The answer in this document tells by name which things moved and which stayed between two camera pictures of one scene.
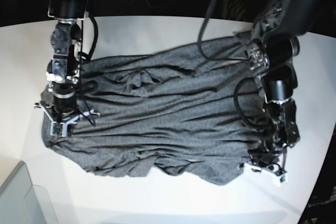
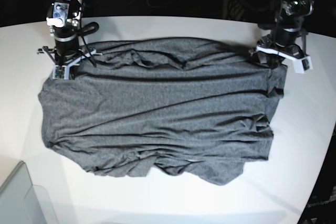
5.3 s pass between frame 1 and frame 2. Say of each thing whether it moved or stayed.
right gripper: moved
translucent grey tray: stayed
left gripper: moved
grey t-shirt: moved
